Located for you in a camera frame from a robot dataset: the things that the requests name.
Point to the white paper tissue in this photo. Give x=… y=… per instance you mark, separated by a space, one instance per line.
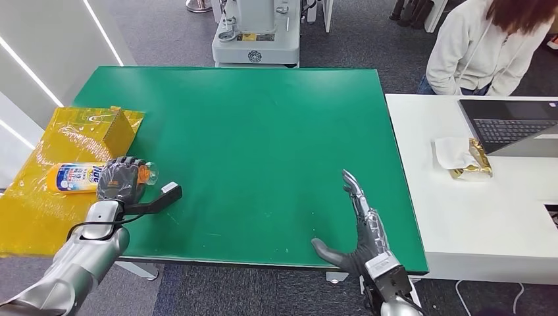
x=453 y=152

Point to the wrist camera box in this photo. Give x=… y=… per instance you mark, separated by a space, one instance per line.
x=388 y=274
x=163 y=198

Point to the grey machine base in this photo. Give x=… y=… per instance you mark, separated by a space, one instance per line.
x=257 y=35

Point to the yellow wrapped cardboard box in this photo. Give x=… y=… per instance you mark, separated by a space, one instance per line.
x=43 y=218

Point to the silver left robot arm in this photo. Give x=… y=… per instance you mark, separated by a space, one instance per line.
x=83 y=261

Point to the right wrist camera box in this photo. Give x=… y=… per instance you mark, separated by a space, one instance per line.
x=388 y=274

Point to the white desk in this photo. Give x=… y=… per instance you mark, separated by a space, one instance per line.
x=479 y=218

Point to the white furniture leg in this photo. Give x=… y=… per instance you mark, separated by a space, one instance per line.
x=324 y=13

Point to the person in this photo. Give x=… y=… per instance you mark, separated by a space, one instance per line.
x=475 y=56

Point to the dark shoes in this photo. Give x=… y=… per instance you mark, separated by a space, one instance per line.
x=412 y=11

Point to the dark grey laptop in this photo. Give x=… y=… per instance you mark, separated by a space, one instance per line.
x=510 y=126

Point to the pale table foot bracket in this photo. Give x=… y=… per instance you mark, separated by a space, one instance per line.
x=335 y=278

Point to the gold foil wrapper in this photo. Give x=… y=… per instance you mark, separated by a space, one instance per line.
x=481 y=161

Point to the orange plastic bottle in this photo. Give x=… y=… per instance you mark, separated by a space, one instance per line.
x=74 y=178

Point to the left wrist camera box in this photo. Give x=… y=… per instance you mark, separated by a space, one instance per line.
x=163 y=198

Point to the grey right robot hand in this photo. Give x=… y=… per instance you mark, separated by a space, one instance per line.
x=366 y=244

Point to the chrome round stand base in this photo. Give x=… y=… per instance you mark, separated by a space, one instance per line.
x=199 y=5

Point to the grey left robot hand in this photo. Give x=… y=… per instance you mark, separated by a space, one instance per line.
x=120 y=181

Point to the white furniture panel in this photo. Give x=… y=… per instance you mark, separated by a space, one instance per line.
x=436 y=15

